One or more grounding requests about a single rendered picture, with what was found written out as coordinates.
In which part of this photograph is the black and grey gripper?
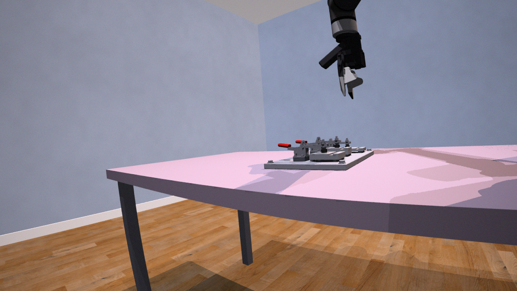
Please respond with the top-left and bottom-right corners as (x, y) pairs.
(336, 32), (366, 99)

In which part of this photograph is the grey toggle clamp with red handle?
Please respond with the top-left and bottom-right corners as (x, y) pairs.
(278, 139), (329, 161)
(295, 136), (341, 154)

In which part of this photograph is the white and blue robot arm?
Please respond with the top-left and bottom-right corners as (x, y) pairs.
(319, 0), (361, 69)

